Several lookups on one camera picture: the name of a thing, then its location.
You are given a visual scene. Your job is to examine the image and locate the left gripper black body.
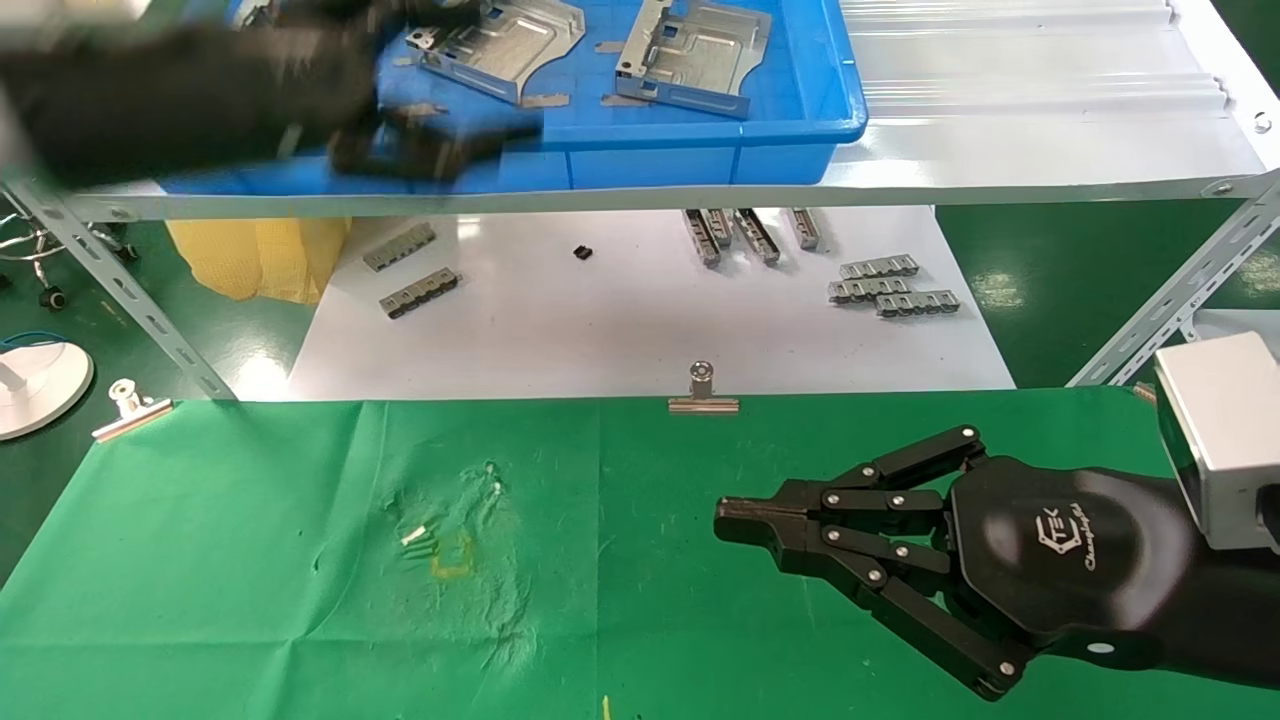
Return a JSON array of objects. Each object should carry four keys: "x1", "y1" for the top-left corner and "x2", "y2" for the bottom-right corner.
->
[{"x1": 10, "y1": 20, "x2": 381, "y2": 186}]

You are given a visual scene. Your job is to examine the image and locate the white round stand base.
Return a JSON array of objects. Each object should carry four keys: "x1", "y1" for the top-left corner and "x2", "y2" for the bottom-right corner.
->
[{"x1": 0, "y1": 340, "x2": 95, "y2": 441}]

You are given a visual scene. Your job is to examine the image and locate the green table cloth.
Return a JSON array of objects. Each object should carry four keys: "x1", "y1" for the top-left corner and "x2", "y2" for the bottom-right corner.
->
[{"x1": 0, "y1": 388, "x2": 1280, "y2": 720}]

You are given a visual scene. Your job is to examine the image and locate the white floor sheet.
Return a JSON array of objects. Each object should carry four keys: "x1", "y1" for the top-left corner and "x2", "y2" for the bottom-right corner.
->
[{"x1": 288, "y1": 205, "x2": 1017, "y2": 401}]

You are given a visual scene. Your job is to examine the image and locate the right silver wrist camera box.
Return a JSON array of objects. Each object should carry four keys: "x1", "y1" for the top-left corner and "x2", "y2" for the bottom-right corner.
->
[{"x1": 1155, "y1": 332, "x2": 1280, "y2": 553}]

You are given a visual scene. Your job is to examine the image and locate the white metal shelf board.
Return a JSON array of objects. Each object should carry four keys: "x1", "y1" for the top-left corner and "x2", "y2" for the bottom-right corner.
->
[{"x1": 60, "y1": 0, "x2": 1280, "y2": 223}]

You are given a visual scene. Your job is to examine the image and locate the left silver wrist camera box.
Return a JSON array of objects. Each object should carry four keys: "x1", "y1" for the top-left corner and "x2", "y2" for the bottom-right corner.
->
[{"x1": 0, "y1": 0, "x2": 156, "y2": 46}]

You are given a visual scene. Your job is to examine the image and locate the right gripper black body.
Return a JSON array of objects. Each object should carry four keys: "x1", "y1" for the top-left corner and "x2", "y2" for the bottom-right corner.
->
[{"x1": 945, "y1": 455, "x2": 1201, "y2": 671}]

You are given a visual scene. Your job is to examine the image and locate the blue plastic tray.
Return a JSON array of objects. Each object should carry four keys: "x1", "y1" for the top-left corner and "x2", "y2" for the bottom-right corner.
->
[{"x1": 160, "y1": 0, "x2": 869, "y2": 197}]

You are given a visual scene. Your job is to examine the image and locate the perforated white shelf brace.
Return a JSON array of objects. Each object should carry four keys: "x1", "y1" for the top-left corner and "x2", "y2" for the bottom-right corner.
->
[
  {"x1": 0, "y1": 180, "x2": 237, "y2": 401},
  {"x1": 1065, "y1": 170, "x2": 1280, "y2": 389}
]

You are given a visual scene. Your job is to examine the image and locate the yellow mesh bag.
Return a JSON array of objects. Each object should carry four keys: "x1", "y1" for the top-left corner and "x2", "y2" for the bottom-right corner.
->
[{"x1": 165, "y1": 216, "x2": 351, "y2": 305}]

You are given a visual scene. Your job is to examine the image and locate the chrome chair base with casters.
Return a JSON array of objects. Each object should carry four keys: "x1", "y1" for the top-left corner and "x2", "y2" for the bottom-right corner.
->
[{"x1": 0, "y1": 185, "x2": 141, "y2": 311}]

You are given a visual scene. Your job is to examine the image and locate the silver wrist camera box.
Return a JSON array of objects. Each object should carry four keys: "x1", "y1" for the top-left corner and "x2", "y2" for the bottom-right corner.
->
[
  {"x1": 1155, "y1": 332, "x2": 1280, "y2": 553},
  {"x1": 0, "y1": 0, "x2": 156, "y2": 46}
]

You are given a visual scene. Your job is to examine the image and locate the silver binder clip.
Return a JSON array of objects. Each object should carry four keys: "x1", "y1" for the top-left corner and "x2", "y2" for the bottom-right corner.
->
[
  {"x1": 92, "y1": 378, "x2": 174, "y2": 443},
  {"x1": 668, "y1": 360, "x2": 741, "y2": 415}
]

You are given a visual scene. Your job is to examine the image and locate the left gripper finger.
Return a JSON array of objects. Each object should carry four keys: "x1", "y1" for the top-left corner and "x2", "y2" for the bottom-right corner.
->
[
  {"x1": 275, "y1": 0, "x2": 491, "y2": 41},
  {"x1": 330, "y1": 105, "x2": 546, "y2": 181}
]

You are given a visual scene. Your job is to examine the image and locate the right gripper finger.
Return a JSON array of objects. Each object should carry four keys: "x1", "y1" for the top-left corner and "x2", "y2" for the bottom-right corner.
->
[
  {"x1": 715, "y1": 520, "x2": 1033, "y2": 703},
  {"x1": 715, "y1": 424, "x2": 987, "y2": 528}
]

